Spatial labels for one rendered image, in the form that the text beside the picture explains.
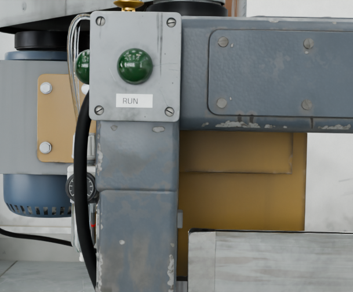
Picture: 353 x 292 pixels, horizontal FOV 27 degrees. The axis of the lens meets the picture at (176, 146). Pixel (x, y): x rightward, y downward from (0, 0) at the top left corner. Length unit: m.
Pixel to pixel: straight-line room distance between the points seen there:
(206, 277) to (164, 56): 0.31
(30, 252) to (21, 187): 4.92
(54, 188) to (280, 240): 0.40
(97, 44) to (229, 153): 0.34
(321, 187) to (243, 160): 5.07
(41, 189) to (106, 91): 0.50
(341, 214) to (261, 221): 5.07
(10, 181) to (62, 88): 0.17
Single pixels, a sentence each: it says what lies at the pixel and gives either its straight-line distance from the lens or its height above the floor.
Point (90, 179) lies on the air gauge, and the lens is 0.85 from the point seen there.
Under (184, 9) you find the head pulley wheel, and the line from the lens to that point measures 0.77.
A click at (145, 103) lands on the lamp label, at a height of 1.25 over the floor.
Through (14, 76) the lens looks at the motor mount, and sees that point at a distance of 1.06.
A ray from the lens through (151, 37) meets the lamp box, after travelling 0.60.
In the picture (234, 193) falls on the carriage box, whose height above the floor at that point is 1.14.
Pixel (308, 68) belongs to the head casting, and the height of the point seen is 1.29.
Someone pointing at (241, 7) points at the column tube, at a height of 1.41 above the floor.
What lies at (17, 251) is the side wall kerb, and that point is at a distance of 6.03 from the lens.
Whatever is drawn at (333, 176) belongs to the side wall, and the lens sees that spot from 5.97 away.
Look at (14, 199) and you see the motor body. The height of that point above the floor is 1.11.
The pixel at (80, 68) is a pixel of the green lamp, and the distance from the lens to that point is 0.61.
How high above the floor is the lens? 1.25
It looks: 3 degrees down
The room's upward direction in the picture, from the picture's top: 1 degrees clockwise
